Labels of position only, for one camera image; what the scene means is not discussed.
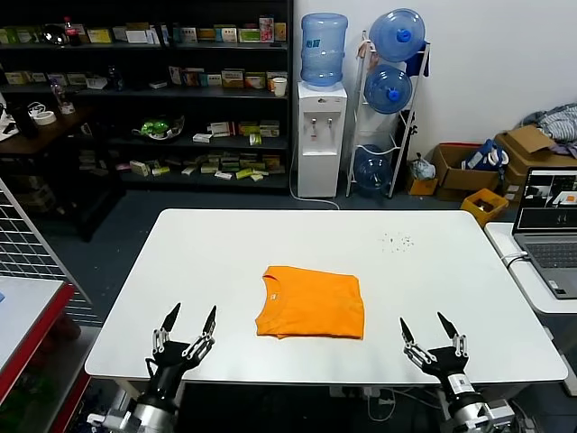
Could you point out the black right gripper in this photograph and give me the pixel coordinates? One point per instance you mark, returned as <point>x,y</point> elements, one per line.
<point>448,365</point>

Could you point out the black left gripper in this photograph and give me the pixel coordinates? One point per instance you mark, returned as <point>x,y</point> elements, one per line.
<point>169,365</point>

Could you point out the orange t-shirt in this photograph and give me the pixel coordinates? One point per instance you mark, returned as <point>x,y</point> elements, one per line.
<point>315,302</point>

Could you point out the pile of grey clothes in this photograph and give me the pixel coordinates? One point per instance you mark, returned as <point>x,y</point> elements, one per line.
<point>561,122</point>

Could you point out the small dark crumbs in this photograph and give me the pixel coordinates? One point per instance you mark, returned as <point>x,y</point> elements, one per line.
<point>399,241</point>

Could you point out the white power strip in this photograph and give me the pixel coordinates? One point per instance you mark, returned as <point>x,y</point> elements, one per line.
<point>347,391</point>

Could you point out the small white side table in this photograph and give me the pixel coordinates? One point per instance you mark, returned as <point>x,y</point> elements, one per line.
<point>500,239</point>

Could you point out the yellow plastic bin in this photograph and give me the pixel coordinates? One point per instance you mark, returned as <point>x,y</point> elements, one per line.
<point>484,207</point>

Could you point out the small yellow cardboard box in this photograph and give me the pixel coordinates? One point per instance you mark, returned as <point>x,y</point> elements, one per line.
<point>423,186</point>

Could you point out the grey laptop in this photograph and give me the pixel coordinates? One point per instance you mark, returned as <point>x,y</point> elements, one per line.
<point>552,252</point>

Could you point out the open brown cardboard box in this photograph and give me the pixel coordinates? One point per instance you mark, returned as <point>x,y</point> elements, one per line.
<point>451,178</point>

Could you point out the grey plastic bag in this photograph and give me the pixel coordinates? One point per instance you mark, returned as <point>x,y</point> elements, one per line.
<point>424,168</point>

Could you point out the white table with red edge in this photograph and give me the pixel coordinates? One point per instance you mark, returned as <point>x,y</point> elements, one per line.
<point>27,315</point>

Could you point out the blue water jug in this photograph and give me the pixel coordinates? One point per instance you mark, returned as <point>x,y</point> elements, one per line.
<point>372,169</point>
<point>387,89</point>
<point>396,35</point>

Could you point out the red white medicine box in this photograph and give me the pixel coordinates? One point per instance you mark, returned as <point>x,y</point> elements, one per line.
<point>222,128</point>

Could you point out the green and white bag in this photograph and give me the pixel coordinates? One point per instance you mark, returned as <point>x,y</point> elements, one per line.
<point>155,127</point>

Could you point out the large brown cardboard box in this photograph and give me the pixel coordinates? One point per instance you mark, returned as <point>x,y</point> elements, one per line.
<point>527,142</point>

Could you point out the white water dispenser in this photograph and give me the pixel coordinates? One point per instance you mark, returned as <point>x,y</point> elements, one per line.
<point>321,135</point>

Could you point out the dark wooden desk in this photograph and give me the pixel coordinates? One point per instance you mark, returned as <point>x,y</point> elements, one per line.
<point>49,135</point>

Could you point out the black shelf unit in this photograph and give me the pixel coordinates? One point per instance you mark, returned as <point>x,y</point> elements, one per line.
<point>135,92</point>

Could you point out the white metal jug rack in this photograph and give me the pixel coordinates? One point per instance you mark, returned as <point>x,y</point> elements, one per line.
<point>421,85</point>

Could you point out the yellow white medicine box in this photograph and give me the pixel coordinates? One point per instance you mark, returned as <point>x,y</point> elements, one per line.
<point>233,78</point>

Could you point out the orange white medicine box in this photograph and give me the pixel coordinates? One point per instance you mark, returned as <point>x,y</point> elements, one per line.
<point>255,80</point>

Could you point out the white paper cup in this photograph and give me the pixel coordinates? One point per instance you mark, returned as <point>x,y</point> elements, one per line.
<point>280,88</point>

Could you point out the white tape roll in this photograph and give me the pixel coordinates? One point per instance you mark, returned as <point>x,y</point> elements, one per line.
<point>45,118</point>

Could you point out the dark blue bottle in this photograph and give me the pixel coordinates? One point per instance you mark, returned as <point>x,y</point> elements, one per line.
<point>116,77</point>

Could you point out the black cup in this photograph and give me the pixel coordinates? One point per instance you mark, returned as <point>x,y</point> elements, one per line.
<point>24,122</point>

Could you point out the clear plastic water bottle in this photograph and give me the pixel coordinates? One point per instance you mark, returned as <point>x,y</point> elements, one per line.
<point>57,92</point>

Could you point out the upright blue water bottle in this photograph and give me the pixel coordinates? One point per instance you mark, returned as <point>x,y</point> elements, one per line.
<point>324,49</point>

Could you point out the yellow green medicine box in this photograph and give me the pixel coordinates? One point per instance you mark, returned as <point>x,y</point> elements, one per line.
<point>99,35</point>

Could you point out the tall pink print box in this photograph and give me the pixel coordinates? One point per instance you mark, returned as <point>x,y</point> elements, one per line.
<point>267,29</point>

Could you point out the small orange box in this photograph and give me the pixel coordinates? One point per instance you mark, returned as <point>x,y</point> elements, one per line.
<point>281,31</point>

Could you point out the cola bottle red cap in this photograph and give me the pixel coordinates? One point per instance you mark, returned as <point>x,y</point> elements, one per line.
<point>72,34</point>

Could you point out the shiny glass bowl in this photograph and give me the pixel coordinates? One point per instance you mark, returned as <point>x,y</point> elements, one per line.
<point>56,35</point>

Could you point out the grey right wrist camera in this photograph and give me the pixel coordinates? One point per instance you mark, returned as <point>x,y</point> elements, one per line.
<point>500,411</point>

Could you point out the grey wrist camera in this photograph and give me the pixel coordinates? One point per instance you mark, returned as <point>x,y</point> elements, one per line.
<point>500,411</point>
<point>117,421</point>

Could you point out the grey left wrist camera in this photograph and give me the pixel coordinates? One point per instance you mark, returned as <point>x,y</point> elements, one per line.
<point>117,421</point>

